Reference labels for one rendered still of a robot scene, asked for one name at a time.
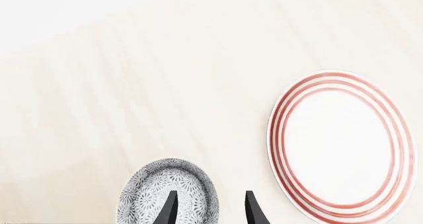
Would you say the white plate with red rings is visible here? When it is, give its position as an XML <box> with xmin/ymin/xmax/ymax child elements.
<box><xmin>266</xmin><ymin>69</ymin><xmax>418</xmax><ymax>224</ymax></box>

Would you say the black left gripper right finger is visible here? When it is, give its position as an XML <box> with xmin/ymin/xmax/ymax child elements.
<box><xmin>245</xmin><ymin>190</ymin><xmax>272</xmax><ymax>224</ymax></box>

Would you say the black white patterned bowl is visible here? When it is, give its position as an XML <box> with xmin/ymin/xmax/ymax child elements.
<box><xmin>116</xmin><ymin>157</ymin><xmax>220</xmax><ymax>224</ymax></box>

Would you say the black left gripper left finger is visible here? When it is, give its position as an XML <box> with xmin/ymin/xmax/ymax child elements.
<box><xmin>150</xmin><ymin>190</ymin><xmax>178</xmax><ymax>224</ymax></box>

